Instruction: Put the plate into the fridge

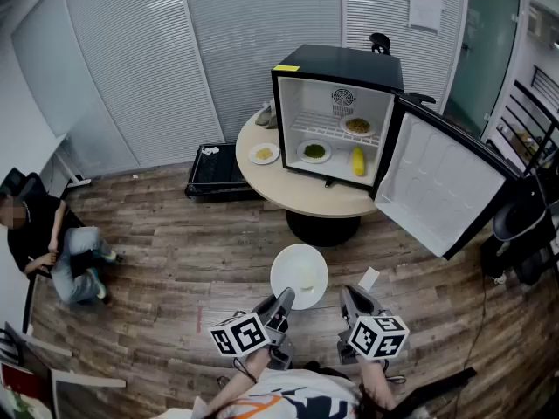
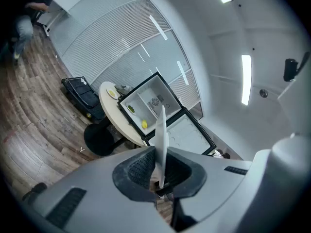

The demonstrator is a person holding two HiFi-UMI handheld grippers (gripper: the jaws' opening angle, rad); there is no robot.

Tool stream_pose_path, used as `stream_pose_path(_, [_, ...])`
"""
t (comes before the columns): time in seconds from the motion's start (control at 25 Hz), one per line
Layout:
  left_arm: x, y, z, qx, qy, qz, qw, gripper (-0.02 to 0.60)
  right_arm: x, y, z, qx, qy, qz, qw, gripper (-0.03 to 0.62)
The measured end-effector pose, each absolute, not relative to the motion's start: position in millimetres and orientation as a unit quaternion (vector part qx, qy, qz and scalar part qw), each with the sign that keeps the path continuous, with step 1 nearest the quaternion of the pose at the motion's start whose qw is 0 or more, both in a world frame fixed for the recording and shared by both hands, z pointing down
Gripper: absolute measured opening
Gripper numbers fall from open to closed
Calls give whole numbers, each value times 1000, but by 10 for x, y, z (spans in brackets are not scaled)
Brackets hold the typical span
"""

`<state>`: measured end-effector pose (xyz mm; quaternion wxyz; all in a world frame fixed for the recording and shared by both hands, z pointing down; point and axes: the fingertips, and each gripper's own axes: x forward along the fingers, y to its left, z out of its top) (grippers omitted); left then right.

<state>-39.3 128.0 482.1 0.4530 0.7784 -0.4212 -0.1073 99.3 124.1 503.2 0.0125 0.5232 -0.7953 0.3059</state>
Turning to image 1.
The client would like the black floor crate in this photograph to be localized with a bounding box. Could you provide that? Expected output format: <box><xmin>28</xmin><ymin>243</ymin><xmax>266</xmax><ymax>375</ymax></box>
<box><xmin>183</xmin><ymin>142</ymin><xmax>263</xmax><ymax>203</ymax></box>

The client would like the yellow corn cob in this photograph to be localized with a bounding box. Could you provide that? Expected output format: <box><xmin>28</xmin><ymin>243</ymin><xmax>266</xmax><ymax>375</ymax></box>
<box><xmin>351</xmin><ymin>146</ymin><xmax>367</xmax><ymax>177</ymax></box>

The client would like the storage rack with black bars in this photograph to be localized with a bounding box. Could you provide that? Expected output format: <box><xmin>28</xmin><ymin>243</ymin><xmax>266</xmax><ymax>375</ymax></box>
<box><xmin>484</xmin><ymin>65</ymin><xmax>559</xmax><ymax>178</ymax></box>

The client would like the person's right forearm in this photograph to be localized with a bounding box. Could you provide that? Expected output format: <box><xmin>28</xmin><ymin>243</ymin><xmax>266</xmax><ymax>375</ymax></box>
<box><xmin>355</xmin><ymin>355</ymin><xmax>398</xmax><ymax>412</ymax></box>

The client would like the thin black floor cable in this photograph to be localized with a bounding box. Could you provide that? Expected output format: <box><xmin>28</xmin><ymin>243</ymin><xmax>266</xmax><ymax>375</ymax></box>
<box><xmin>453</xmin><ymin>272</ymin><xmax>488</xmax><ymax>409</ymax></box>

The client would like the white paper notice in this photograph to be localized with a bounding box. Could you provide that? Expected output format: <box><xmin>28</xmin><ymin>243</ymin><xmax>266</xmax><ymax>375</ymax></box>
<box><xmin>408</xmin><ymin>0</ymin><xmax>445</xmax><ymax>34</ymax></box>

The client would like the grey folded cloth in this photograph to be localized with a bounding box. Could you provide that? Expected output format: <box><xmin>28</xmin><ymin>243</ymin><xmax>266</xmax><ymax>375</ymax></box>
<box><xmin>254</xmin><ymin>98</ymin><xmax>279</xmax><ymax>130</ymax></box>

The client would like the white plastic grid rack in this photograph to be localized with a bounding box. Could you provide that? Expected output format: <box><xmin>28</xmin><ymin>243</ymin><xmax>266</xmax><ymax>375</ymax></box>
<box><xmin>288</xmin><ymin>109</ymin><xmax>383</xmax><ymax>148</ymax></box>

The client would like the black mini fridge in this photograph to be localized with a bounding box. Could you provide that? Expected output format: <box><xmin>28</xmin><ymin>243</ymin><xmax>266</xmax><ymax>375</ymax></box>
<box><xmin>270</xmin><ymin>44</ymin><xmax>523</xmax><ymax>261</ymax></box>

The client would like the black round table base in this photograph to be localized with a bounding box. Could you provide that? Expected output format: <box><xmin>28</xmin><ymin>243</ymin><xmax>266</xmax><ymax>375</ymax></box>
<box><xmin>286</xmin><ymin>209</ymin><xmax>362</xmax><ymax>248</ymax></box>

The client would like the frosted glass door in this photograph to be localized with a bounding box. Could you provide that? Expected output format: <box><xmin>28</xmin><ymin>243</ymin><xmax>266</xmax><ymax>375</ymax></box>
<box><xmin>443</xmin><ymin>0</ymin><xmax>523</xmax><ymax>139</ymax></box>

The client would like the black strap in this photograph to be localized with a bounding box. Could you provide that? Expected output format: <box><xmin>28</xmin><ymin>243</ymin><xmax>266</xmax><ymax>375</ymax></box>
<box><xmin>395</xmin><ymin>367</ymin><xmax>478</xmax><ymax>419</ymax></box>

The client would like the white card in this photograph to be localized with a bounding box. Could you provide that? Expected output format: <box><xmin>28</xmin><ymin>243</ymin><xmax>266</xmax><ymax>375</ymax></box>
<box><xmin>357</xmin><ymin>267</ymin><xmax>380</xmax><ymax>292</ymax></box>

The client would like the black shell office chair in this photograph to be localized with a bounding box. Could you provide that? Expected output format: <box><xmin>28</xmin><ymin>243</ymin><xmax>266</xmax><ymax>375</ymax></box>
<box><xmin>480</xmin><ymin>175</ymin><xmax>559</xmax><ymax>285</ymax></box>

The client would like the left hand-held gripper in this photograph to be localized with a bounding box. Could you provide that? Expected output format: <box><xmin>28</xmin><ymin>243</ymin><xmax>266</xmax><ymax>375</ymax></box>
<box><xmin>208</xmin><ymin>286</ymin><xmax>297</xmax><ymax>371</ymax></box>

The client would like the person's white printed shirt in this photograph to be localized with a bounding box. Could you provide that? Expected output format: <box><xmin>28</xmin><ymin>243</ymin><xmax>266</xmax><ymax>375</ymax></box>
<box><xmin>150</xmin><ymin>367</ymin><xmax>363</xmax><ymax>419</ymax></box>

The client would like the plate of pale yellow food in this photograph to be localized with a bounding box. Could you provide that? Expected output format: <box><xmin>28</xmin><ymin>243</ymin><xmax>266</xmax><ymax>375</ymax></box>
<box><xmin>248</xmin><ymin>141</ymin><xmax>280</xmax><ymax>166</ymax></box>

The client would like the person's left forearm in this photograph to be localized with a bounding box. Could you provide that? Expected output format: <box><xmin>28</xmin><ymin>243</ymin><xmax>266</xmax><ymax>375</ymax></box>
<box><xmin>203</xmin><ymin>349</ymin><xmax>274</xmax><ymax>418</ymax></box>

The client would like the thin black lanyard cord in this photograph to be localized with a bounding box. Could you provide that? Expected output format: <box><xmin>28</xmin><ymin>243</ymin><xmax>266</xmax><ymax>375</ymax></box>
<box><xmin>216</xmin><ymin>358</ymin><xmax>259</xmax><ymax>388</ymax></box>
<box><xmin>383</xmin><ymin>360</ymin><xmax>407</xmax><ymax>384</ymax></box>

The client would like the black chair with headrest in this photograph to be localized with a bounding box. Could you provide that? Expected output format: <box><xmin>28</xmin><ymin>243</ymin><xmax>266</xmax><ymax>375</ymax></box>
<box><xmin>369</xmin><ymin>32</ymin><xmax>392</xmax><ymax>56</ymax></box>

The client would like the white desk leg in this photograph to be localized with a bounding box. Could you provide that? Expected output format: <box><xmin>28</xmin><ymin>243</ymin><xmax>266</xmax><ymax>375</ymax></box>
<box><xmin>51</xmin><ymin>148</ymin><xmax>93</xmax><ymax>188</ymax></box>

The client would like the plate of brown yellow food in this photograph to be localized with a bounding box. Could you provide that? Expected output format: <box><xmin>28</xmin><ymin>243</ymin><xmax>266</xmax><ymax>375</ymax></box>
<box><xmin>339</xmin><ymin>114</ymin><xmax>377</xmax><ymax>138</ymax></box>

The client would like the white desk frame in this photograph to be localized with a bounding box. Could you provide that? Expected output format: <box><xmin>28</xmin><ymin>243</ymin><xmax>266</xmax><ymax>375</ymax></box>
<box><xmin>50</xmin><ymin>367</ymin><xmax>128</xmax><ymax>419</ymax></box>

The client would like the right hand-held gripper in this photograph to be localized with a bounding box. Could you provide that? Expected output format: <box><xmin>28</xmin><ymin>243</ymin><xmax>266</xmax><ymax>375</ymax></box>
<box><xmin>336</xmin><ymin>285</ymin><xmax>411</xmax><ymax>366</ymax></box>

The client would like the plate of green food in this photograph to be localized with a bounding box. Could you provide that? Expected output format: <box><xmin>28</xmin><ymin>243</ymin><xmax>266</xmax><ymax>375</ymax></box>
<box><xmin>296</xmin><ymin>139</ymin><xmax>332</xmax><ymax>164</ymax></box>

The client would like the red book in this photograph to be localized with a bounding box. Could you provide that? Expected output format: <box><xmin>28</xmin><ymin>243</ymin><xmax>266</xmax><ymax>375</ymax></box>
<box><xmin>0</xmin><ymin>361</ymin><xmax>47</xmax><ymax>399</ymax></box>

